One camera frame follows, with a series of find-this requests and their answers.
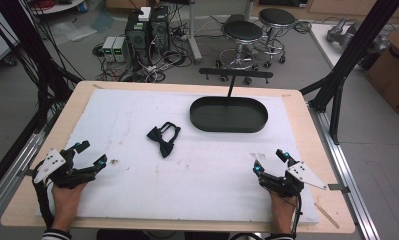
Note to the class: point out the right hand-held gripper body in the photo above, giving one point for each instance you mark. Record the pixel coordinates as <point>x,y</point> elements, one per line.
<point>287,183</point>

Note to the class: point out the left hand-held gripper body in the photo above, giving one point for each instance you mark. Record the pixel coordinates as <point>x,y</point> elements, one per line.
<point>55,165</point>

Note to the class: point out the black bow tie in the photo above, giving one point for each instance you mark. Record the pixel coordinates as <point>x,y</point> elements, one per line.
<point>162,140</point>

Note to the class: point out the person's right hand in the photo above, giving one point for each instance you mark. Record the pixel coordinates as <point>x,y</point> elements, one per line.
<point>283,211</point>

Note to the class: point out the person's left hand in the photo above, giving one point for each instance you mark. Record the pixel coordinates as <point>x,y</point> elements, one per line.
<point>65,203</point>

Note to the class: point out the thin wooden stick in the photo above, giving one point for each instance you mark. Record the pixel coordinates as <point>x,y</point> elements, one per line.
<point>327,216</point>

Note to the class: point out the person's right striped sleeve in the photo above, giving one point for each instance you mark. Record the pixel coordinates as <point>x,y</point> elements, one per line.
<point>279,237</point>

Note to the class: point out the person's striped sleeve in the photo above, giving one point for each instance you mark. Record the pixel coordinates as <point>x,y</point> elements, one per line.
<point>279,237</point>
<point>56,235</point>

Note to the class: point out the white foam mat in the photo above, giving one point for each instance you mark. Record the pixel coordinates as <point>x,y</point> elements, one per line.
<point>203,180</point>

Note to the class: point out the black stand with oval tray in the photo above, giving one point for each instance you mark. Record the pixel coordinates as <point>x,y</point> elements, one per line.
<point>228,115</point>

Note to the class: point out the person's left striped sleeve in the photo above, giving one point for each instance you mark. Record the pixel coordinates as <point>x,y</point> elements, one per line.
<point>56,235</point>

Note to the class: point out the grey power supply unit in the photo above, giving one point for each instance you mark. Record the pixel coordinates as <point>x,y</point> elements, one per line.
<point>108,48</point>
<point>121,49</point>

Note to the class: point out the clear plastic sheet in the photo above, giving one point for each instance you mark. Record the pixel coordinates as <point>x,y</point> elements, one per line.
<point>72,31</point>

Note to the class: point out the black computer tower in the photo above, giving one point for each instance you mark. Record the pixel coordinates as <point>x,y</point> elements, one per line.
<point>137,36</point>
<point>160,30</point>

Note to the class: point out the black round stool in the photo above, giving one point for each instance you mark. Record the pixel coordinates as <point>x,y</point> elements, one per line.
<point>276,16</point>
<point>242,31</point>

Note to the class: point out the cardboard box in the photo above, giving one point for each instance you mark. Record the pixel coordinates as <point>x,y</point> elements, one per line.
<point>395,70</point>

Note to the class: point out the round white table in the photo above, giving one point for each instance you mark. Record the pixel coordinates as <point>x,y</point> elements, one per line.
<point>58,6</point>

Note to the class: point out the white box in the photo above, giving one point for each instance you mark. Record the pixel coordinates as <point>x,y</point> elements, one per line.
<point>144,14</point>

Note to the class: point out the white table leg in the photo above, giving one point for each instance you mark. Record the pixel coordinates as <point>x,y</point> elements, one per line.
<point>193,33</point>

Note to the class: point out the aluminium rail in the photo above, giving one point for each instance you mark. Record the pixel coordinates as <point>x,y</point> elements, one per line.
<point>13,166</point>
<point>350,173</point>

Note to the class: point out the metal bracket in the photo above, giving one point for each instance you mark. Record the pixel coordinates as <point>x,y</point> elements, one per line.
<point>338,188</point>

